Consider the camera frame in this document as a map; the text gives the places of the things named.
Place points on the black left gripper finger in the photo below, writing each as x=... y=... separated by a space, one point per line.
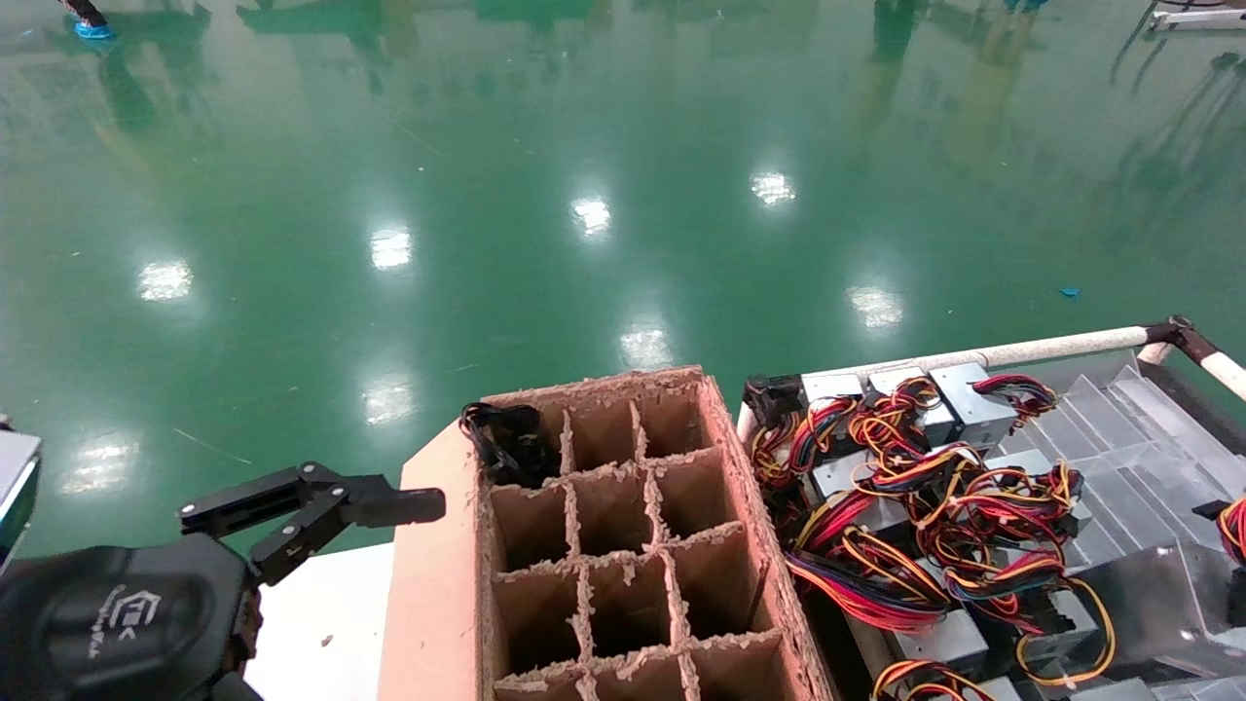
x=380 y=506

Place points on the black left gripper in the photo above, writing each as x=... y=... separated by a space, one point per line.
x=117 y=623

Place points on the brown cardboard divider box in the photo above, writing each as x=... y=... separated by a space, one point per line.
x=438 y=584

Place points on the grey flat panel device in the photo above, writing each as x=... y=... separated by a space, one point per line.
x=18 y=477

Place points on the black power connector block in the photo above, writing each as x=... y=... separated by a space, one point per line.
x=774 y=397

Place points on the person in yellow coat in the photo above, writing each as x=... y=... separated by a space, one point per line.
x=92 y=29

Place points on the white pipe parts rack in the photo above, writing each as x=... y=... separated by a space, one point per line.
x=1051 y=346

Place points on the clear ridged plastic tray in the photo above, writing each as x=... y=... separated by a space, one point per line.
x=1139 y=409

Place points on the white metal frame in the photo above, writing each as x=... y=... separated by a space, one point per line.
x=1202 y=17

